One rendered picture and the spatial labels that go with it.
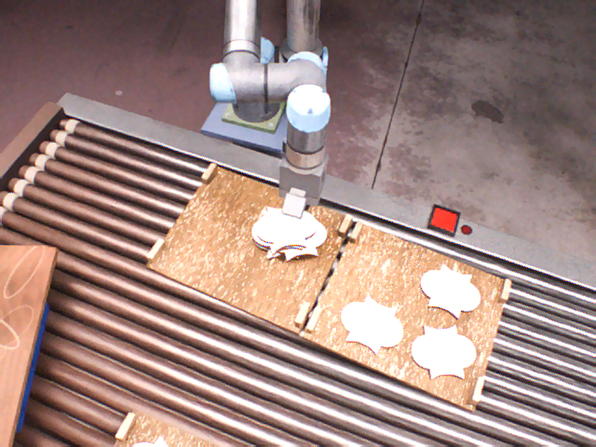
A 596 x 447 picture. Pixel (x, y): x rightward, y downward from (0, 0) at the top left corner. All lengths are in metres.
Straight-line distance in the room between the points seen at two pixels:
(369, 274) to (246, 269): 0.30
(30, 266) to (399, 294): 0.85
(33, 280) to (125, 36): 2.48
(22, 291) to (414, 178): 1.99
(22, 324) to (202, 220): 0.50
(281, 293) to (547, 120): 2.35
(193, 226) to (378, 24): 2.50
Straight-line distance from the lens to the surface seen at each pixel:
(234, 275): 1.32
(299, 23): 1.44
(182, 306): 1.31
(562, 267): 1.55
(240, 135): 1.67
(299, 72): 1.04
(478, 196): 2.80
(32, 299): 1.28
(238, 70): 1.05
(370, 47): 3.45
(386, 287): 1.33
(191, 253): 1.36
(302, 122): 0.96
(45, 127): 1.72
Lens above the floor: 2.09
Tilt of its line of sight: 56 degrees down
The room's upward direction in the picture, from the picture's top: 4 degrees clockwise
